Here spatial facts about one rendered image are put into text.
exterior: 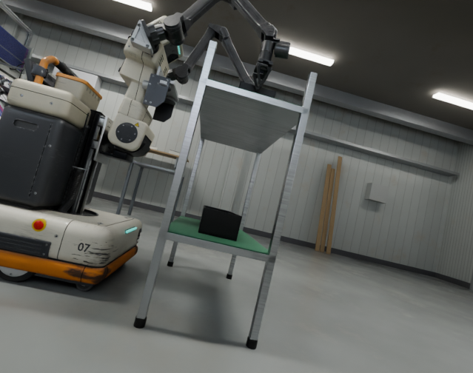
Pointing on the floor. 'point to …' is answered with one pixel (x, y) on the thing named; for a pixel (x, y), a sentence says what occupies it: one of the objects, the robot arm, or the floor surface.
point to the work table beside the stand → (138, 184)
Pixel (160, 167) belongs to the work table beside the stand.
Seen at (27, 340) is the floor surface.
